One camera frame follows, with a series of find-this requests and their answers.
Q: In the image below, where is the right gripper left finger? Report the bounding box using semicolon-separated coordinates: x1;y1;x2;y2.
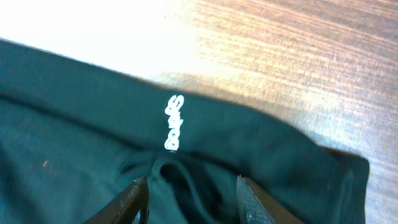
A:
83;176;149;224

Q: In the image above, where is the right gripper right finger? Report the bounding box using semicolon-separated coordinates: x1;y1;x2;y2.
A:
236;175;303;224

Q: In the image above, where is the black branded t-shirt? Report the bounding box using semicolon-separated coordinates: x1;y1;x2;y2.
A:
1;41;369;223

